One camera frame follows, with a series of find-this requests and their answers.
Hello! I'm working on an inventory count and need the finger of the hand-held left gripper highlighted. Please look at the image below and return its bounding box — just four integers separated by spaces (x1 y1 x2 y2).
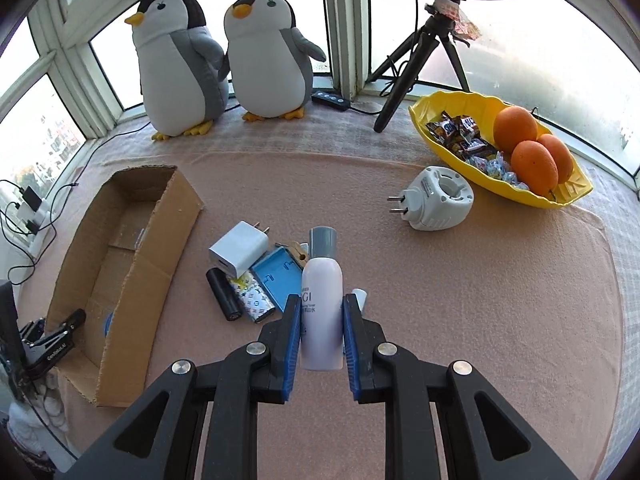
22 308 87 348
20 340 77 380

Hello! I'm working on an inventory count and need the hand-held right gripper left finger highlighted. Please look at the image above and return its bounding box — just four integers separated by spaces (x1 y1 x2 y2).
55 294 303 480

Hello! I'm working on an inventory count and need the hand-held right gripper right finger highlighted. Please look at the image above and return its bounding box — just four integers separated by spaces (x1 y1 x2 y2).
341 292 583 480

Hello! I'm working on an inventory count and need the white bottle with grey cap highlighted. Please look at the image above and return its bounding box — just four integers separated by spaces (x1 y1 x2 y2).
300 226 345 372

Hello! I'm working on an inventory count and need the black cylinder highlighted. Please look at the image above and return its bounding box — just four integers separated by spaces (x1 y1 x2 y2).
206 268 243 322

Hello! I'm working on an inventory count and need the white wall charger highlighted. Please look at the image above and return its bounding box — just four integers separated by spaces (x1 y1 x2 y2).
208 220 271 278

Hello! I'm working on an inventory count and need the brown cardboard box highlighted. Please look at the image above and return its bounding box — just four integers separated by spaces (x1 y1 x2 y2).
44 165 206 408

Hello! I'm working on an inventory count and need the patterned cylinder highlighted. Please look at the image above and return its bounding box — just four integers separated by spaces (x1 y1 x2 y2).
235 271 277 324

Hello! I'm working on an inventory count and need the blue plastic case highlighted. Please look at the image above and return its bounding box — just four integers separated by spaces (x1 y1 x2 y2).
250 247 305 318

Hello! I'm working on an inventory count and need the wooden clothespin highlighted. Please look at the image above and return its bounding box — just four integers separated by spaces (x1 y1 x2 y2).
272 241 311 268

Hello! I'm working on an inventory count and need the white power strip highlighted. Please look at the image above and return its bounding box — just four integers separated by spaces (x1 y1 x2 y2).
20 195 57 257

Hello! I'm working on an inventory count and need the pink fleece blanket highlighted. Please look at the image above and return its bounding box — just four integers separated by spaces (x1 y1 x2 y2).
20 150 623 480

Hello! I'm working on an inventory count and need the white plug-in device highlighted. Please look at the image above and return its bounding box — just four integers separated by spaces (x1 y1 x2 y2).
387 165 475 232

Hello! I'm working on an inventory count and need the pale checkered blanket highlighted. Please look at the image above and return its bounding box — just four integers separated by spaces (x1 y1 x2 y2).
50 95 640 411

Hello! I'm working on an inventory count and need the pile of blue wrapped candies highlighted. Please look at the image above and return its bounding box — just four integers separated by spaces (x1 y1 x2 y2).
467 152 531 191

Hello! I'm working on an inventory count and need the pile of dark wrapped candies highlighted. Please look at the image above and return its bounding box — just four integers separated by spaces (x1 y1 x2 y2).
426 114 498 161

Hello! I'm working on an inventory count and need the black inline remote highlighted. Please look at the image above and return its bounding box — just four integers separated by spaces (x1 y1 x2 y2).
311 90 351 110

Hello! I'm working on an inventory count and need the black tripod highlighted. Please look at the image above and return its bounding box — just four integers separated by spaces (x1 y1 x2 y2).
367 0 473 133

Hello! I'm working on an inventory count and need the orange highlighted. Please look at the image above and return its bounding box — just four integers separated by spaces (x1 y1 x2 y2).
493 106 539 153
511 140 559 197
537 133 574 183

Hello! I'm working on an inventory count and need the yellow plastic bowl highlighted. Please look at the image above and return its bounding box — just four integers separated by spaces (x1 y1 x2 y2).
408 91 594 210

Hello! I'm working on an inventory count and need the dark-headed penguin plush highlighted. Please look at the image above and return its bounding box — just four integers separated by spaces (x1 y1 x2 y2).
125 0 231 142

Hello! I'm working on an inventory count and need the grey-headed penguin plush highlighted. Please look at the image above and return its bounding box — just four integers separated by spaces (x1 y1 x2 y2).
223 0 328 123

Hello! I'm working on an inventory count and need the pink paper tag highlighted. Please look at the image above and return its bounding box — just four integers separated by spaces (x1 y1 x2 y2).
435 0 483 41

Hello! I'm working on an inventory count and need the looped black cable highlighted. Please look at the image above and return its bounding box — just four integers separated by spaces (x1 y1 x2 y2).
0 182 81 286

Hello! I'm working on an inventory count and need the black charger cable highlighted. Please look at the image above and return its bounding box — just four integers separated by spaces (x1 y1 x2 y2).
0 179 26 241

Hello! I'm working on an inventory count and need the long black cable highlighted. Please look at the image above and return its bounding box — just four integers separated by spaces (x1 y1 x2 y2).
70 120 156 187

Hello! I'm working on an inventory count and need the black ring light cable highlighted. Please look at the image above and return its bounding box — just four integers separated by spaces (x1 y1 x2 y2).
347 0 421 117

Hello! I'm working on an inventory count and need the white window frame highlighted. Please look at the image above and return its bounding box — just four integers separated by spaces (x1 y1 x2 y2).
0 0 640 196

